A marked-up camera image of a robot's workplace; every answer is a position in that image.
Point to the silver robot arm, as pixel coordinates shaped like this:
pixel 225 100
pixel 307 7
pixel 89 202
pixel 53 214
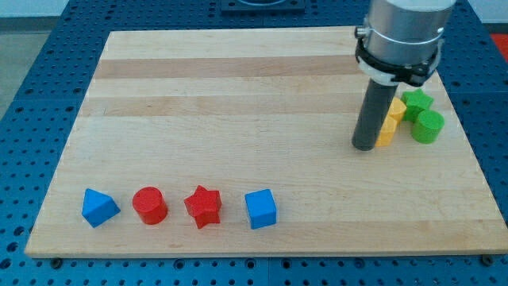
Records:
pixel 403 32

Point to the blue cube block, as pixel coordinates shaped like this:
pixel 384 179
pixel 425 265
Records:
pixel 261 208

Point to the wooden board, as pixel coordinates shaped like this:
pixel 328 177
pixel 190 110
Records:
pixel 242 110

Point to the red star block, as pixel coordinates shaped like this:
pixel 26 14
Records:
pixel 204 206

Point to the red cylinder block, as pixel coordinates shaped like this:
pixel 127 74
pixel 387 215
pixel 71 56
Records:
pixel 150 205

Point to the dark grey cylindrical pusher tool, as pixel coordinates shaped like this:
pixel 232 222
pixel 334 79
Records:
pixel 374 109

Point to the yellow block front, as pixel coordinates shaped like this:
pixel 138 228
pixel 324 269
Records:
pixel 387 132

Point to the yellow block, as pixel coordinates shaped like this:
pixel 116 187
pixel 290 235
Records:
pixel 397 109
pixel 387 132

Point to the yellow block rear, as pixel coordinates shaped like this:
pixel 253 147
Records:
pixel 397 109

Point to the green star block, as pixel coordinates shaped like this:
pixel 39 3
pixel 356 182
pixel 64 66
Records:
pixel 416 101

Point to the blue triangular prism block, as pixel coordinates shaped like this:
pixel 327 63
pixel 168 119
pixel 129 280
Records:
pixel 98 207

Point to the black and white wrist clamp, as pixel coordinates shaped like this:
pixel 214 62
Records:
pixel 397 70

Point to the green cylinder block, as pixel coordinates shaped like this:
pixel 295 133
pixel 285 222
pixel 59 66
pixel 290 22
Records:
pixel 427 126

